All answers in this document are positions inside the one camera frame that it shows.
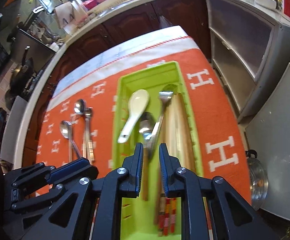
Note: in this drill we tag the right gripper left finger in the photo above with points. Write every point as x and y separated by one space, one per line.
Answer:
91 209

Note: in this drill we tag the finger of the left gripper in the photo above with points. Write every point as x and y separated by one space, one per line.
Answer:
78 168

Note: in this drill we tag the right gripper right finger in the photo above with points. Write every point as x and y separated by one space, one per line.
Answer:
210 208

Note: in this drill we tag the small steel spoon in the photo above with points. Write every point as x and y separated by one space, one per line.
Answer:
87 142

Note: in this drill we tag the wooden-handled steel spoon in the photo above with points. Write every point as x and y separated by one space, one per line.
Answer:
146 126

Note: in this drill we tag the white ceramic soup spoon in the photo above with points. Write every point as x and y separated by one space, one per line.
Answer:
136 106

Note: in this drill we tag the steel fork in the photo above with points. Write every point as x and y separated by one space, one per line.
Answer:
165 96

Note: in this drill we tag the large steel soup spoon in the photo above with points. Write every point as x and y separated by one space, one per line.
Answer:
79 107

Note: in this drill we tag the orange H-pattern table cloth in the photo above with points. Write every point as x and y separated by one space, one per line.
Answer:
215 132

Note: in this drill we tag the green plastic utensil tray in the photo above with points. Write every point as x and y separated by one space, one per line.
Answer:
137 215

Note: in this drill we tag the grey refrigerator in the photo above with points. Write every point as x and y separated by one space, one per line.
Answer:
269 134

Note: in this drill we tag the black wok on stove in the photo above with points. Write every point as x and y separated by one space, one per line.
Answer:
21 74

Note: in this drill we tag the grey storage cabinet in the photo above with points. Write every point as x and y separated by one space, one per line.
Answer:
250 50

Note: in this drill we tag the white bowl on counter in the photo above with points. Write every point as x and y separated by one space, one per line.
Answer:
269 4

